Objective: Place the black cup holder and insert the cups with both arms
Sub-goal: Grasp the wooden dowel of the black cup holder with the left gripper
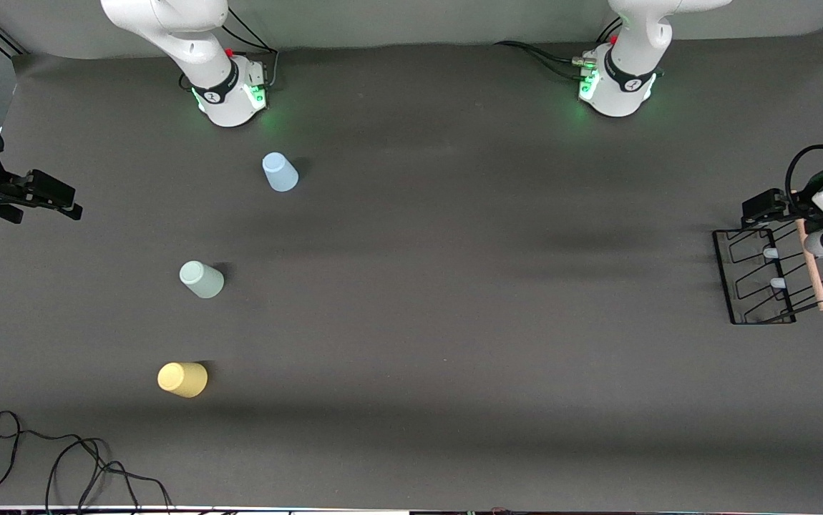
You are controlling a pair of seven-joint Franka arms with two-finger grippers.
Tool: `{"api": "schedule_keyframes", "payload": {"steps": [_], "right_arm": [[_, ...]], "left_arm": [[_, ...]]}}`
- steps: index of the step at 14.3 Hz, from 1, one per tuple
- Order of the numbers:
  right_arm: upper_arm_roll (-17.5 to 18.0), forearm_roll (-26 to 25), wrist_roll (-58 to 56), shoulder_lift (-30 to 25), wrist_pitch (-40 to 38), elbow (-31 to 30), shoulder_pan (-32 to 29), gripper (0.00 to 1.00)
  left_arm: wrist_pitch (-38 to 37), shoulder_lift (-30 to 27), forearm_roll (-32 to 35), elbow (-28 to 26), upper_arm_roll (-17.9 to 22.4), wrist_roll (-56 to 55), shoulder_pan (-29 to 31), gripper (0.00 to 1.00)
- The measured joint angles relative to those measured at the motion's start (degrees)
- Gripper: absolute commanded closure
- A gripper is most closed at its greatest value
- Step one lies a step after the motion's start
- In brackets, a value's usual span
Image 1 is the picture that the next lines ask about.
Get black wire cup holder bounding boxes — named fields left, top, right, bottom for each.
left=712, top=218, right=823, bottom=326

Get pale green plastic cup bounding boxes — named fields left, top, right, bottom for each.
left=179, top=260, right=225, bottom=300

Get yellow plastic cup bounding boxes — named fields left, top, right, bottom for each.
left=157, top=361, right=209, bottom=399

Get light blue plastic cup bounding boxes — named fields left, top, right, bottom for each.
left=262, top=152, right=300, bottom=193

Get dark grey table cover sheet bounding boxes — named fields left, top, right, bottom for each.
left=0, top=32, right=823, bottom=510

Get aluminium frame profile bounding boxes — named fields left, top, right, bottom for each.
left=0, top=25, right=29, bottom=58

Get black right arm base cables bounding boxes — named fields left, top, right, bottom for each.
left=222, top=6, right=281, bottom=91

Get black arm base cables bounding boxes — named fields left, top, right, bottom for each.
left=494, top=39, right=598, bottom=81
left=222, top=6, right=281, bottom=91

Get loose black cable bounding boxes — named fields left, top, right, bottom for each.
left=0, top=410, right=175, bottom=515

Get black left arm base cables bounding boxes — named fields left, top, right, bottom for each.
left=494, top=39, right=598, bottom=81

